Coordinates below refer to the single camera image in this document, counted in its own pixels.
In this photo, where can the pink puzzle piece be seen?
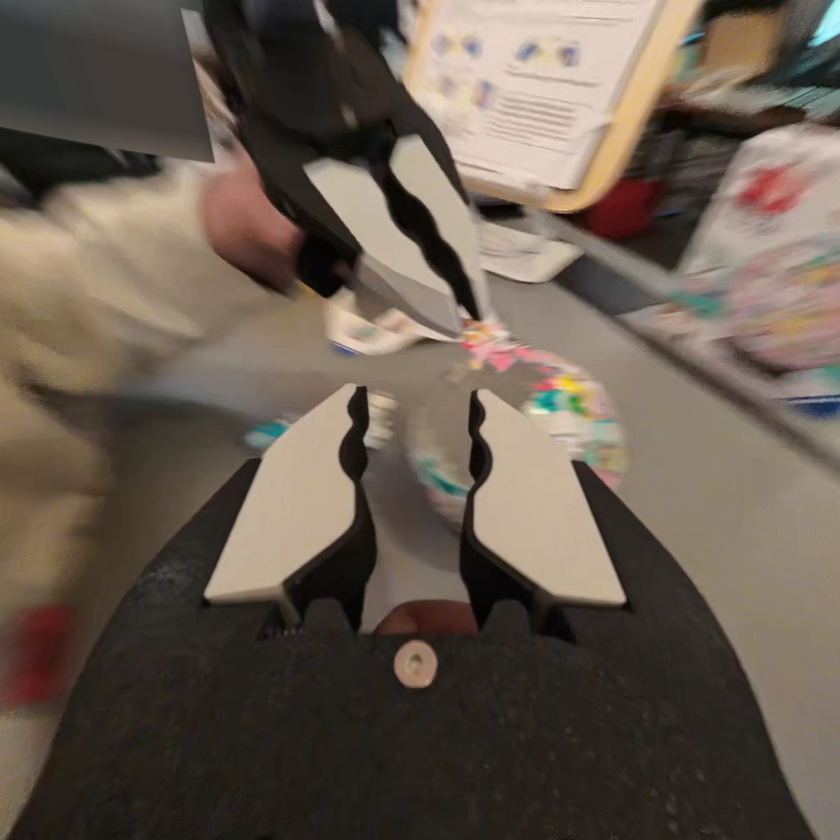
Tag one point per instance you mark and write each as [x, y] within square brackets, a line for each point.
[485, 344]

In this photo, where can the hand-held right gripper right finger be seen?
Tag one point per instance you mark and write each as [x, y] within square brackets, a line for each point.
[544, 525]

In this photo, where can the red container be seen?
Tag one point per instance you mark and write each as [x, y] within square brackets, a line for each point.
[623, 210]

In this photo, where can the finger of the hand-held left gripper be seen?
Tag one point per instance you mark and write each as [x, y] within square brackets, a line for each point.
[439, 190]
[367, 216]

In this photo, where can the printed puzzle box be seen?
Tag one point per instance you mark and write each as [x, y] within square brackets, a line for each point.
[768, 262]

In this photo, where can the dark grey flat panel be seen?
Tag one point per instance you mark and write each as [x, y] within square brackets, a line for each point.
[604, 285]

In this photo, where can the person's cream sweatshirt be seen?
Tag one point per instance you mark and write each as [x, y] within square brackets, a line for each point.
[39, 512]

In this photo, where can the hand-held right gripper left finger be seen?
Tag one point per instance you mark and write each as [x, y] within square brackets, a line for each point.
[289, 518]

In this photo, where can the person's left hand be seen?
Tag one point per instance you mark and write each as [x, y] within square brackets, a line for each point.
[253, 229]

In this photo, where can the wooden framed instruction board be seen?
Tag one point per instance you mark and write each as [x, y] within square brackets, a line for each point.
[544, 85]

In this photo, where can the colourful puzzle ball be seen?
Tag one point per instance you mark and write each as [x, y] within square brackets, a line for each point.
[577, 420]

